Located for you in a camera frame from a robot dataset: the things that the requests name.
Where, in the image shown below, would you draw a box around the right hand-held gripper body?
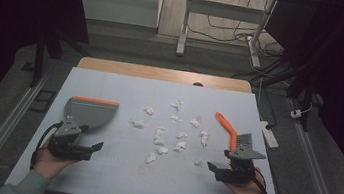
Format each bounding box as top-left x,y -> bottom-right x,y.
220,142 -> 269,189

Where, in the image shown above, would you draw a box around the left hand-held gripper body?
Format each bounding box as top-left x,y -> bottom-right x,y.
45,112 -> 98,164

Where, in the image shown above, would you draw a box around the grey dustpan with orange edge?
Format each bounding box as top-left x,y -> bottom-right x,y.
61,94 -> 121,138

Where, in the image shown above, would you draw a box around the orange brush with grey bristles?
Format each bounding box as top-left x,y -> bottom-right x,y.
210,111 -> 258,155

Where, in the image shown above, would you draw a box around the white paper scraps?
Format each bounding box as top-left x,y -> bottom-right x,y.
125,93 -> 215,173

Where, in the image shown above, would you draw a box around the person's left hand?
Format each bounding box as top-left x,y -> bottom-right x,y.
30,141 -> 83,184

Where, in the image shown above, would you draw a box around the white power strip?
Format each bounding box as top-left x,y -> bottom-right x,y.
256,120 -> 283,150

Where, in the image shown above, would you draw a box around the black stand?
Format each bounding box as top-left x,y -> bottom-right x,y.
280,55 -> 331,135
19,22 -> 95,96

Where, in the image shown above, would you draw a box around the white plug adapter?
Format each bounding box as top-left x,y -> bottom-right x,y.
289,108 -> 304,121

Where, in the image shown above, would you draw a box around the wooden table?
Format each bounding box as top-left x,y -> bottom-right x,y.
76,55 -> 255,95

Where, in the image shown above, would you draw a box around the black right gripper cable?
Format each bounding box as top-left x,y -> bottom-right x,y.
250,167 -> 273,194

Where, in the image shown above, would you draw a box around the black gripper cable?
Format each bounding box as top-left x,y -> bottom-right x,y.
250,167 -> 273,194
28,118 -> 64,175

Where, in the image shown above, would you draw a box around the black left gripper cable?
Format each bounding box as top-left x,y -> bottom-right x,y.
28,118 -> 64,175

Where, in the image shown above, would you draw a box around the black floor frame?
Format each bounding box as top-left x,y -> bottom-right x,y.
29,87 -> 58,116

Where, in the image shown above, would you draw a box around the tangle of floor cables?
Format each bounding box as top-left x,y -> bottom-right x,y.
181,0 -> 308,91

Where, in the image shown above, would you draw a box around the white desk frame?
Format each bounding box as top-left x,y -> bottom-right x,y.
174,0 -> 279,70

